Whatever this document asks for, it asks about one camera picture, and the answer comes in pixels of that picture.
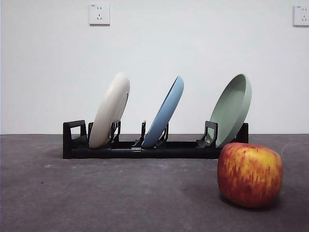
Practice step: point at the pale yellow plate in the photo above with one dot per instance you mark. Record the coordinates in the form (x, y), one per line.
(108, 111)

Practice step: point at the red yellow apple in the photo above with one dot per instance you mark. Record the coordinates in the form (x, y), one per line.
(249, 175)

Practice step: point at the blue plate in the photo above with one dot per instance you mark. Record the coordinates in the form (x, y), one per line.
(164, 116)

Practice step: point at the black plate rack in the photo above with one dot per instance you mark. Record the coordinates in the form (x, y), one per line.
(173, 151)

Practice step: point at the green plate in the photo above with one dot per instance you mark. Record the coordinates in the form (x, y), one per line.
(229, 111)

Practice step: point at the white wall socket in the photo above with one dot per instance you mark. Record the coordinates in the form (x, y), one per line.
(99, 14)
(301, 15)

